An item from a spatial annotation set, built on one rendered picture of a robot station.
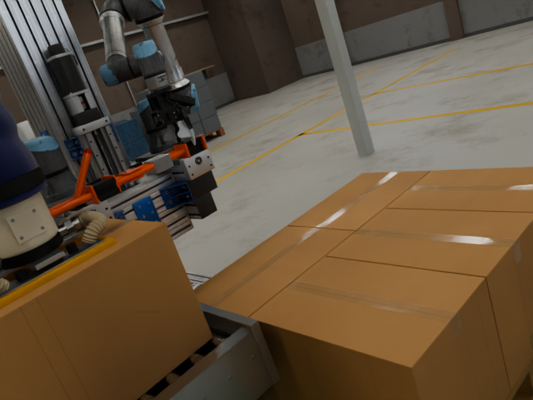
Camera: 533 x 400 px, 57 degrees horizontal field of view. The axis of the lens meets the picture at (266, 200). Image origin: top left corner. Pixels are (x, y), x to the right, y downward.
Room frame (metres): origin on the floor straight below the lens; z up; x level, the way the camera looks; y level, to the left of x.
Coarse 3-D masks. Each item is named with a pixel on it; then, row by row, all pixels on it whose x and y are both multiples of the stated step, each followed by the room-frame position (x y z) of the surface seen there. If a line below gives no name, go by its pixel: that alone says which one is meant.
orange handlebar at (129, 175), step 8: (168, 152) 1.67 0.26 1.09; (176, 152) 1.63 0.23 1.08; (184, 152) 1.65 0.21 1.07; (136, 168) 1.54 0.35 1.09; (144, 168) 1.55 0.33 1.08; (152, 168) 1.57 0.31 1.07; (120, 176) 1.54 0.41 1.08; (128, 176) 1.51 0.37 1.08; (136, 176) 1.53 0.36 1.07; (120, 184) 1.49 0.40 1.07; (72, 200) 1.40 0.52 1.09; (80, 200) 1.40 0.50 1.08; (88, 200) 1.42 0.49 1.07; (56, 208) 1.36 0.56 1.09; (64, 208) 1.37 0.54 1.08; (72, 208) 1.39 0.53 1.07; (56, 216) 1.36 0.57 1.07
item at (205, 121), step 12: (204, 84) 9.28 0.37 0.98; (144, 96) 8.64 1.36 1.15; (204, 96) 9.22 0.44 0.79; (204, 108) 9.16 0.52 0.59; (192, 120) 8.93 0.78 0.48; (204, 120) 9.10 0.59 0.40; (216, 120) 9.26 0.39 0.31; (144, 132) 8.98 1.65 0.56; (204, 132) 9.05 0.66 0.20; (216, 132) 9.34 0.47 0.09
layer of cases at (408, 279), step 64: (384, 192) 2.08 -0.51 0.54; (448, 192) 1.83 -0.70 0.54; (512, 192) 1.64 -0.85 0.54; (256, 256) 1.86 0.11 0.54; (320, 256) 1.66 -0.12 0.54; (384, 256) 1.50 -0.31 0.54; (448, 256) 1.36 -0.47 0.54; (512, 256) 1.29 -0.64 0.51; (320, 320) 1.26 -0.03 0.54; (384, 320) 1.15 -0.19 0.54; (448, 320) 1.06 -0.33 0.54; (512, 320) 1.24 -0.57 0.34; (320, 384) 1.22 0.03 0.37; (384, 384) 1.02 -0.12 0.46; (448, 384) 1.01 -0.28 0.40; (512, 384) 1.20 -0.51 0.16
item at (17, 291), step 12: (108, 240) 1.31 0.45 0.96; (72, 252) 1.28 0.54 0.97; (84, 252) 1.27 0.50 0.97; (96, 252) 1.27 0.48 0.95; (48, 264) 1.25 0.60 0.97; (60, 264) 1.23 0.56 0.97; (72, 264) 1.23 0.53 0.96; (24, 276) 1.19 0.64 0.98; (36, 276) 1.19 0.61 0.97; (48, 276) 1.19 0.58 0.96; (12, 288) 1.16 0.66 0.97; (24, 288) 1.15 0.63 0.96; (0, 300) 1.12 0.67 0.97; (12, 300) 1.13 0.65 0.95
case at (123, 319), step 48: (144, 240) 1.31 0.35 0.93; (48, 288) 1.14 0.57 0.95; (96, 288) 1.19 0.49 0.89; (144, 288) 1.27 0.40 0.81; (192, 288) 1.36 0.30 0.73; (0, 336) 1.04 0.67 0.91; (48, 336) 1.10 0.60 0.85; (96, 336) 1.16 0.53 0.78; (144, 336) 1.24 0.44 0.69; (192, 336) 1.32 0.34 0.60; (0, 384) 1.01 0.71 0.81; (48, 384) 1.07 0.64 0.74; (96, 384) 1.13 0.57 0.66; (144, 384) 1.20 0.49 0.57
